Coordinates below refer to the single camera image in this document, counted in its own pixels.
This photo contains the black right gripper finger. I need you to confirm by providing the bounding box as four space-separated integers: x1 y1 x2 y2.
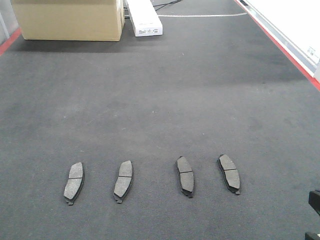
304 231 320 240
308 189 320 215

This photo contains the grey brake pad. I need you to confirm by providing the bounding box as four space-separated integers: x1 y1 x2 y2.
113 160 134 204
63 162 85 206
217 154 241 195
176 156 195 198

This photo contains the long white box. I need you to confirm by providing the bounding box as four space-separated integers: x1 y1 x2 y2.
126 0 163 37

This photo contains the cardboard box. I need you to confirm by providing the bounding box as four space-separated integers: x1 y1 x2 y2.
11 0 125 42

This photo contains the red white conveyor side rail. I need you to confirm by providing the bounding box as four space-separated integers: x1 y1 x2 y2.
236 0 320 90

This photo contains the black floor cable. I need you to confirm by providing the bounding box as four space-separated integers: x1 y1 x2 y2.
152 0 185 11

